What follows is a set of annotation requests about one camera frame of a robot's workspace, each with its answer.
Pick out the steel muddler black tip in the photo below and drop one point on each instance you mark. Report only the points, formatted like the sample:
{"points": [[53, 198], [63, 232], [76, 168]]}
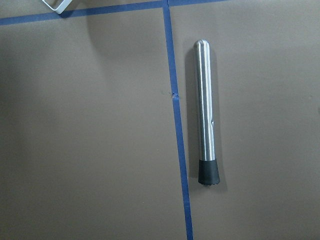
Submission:
{"points": [[208, 172]]}

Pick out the white wire cup rack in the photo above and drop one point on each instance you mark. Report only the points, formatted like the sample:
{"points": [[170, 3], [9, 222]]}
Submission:
{"points": [[60, 8]]}

